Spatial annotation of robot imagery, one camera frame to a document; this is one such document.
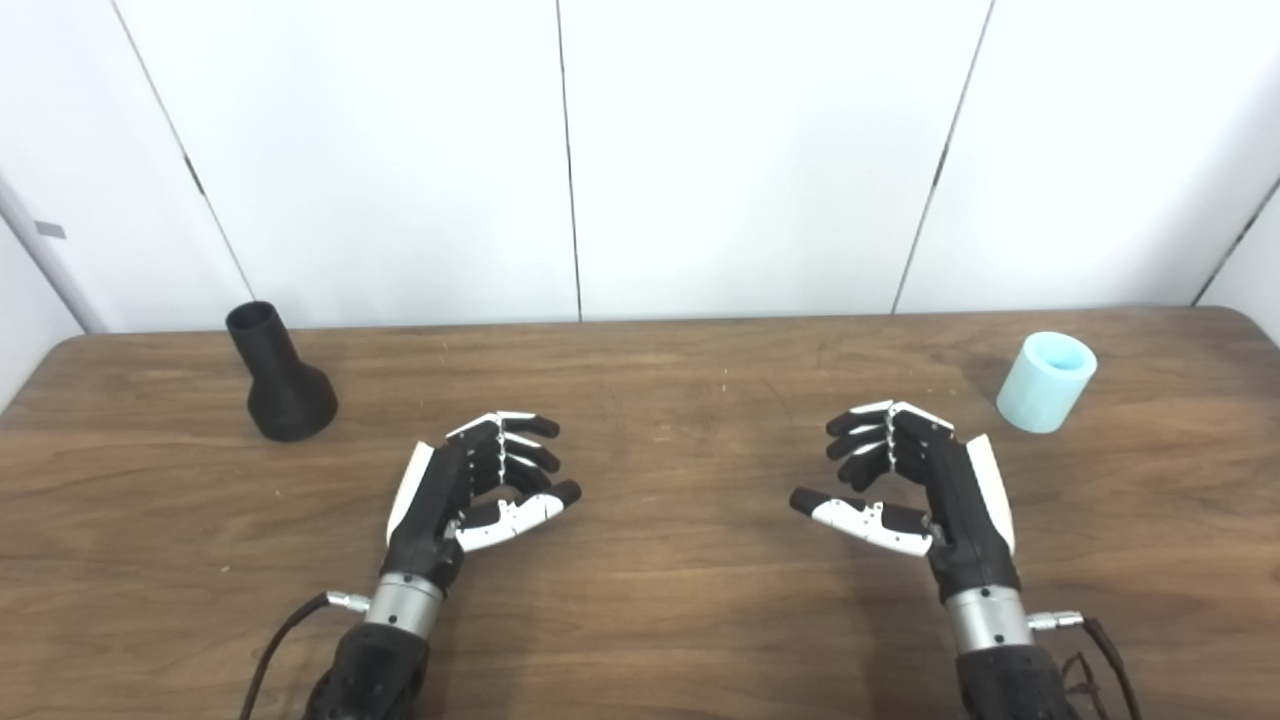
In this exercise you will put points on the black flared nozzle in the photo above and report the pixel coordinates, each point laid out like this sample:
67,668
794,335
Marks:
285,390

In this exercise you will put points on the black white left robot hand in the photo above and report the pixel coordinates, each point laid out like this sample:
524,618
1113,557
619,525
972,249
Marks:
432,520

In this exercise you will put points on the small gray wall tag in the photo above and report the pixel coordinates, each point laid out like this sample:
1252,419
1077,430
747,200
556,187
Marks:
50,230

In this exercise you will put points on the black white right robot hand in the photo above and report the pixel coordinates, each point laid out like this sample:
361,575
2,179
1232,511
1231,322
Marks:
965,510

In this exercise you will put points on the white wall corner post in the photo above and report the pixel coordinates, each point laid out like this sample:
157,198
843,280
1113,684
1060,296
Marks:
55,270

